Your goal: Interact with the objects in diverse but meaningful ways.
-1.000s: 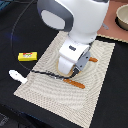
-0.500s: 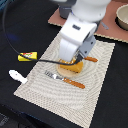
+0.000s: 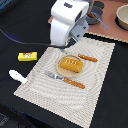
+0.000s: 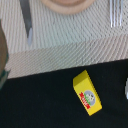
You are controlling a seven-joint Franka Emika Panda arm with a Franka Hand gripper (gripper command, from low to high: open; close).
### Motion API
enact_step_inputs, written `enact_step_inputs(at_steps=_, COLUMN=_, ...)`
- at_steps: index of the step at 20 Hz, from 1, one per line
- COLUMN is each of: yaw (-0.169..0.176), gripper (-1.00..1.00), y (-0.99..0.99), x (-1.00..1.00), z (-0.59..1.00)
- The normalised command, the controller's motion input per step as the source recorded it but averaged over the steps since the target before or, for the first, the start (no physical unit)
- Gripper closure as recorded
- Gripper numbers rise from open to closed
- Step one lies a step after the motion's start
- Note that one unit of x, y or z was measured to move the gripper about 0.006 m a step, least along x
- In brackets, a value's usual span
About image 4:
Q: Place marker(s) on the white fish-shaped toy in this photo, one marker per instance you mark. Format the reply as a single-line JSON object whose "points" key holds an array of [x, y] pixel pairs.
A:
{"points": [[126, 89]]}

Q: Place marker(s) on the yellow box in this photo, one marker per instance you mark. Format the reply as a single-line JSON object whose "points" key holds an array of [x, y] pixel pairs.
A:
{"points": [[86, 92]]}

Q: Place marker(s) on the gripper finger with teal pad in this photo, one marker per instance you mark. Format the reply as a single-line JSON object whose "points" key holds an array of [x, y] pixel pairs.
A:
{"points": [[4, 56]]}

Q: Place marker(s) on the tan round plate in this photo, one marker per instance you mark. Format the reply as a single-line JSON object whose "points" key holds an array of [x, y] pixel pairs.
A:
{"points": [[67, 6]]}

